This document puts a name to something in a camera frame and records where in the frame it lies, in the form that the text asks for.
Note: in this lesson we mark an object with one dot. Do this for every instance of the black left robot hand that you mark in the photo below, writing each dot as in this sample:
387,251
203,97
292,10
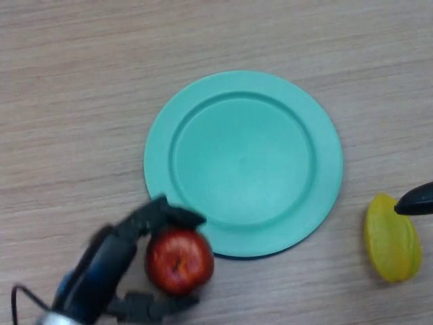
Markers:
98,271

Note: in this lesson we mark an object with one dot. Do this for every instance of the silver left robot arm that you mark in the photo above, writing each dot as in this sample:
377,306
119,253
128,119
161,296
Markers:
57,319

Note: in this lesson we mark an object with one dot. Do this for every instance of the green round plate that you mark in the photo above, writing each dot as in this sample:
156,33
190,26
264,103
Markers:
243,162

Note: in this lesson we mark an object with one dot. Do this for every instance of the yellow starfruit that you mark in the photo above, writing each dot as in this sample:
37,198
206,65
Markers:
392,247

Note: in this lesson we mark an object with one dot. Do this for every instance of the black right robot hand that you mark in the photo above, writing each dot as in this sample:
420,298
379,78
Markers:
417,201

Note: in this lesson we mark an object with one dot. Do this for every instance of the red apple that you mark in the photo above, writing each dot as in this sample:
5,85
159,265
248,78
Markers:
179,260

